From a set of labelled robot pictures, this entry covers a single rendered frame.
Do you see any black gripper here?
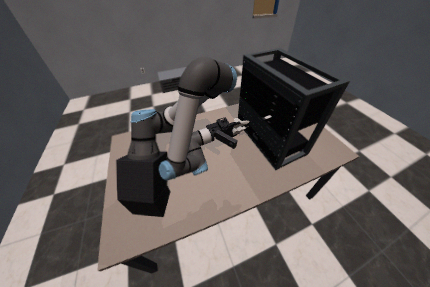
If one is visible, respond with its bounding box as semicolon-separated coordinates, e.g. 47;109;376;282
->
206;117;250;142

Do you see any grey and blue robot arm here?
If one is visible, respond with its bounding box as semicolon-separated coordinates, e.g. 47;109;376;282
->
128;57;237;181

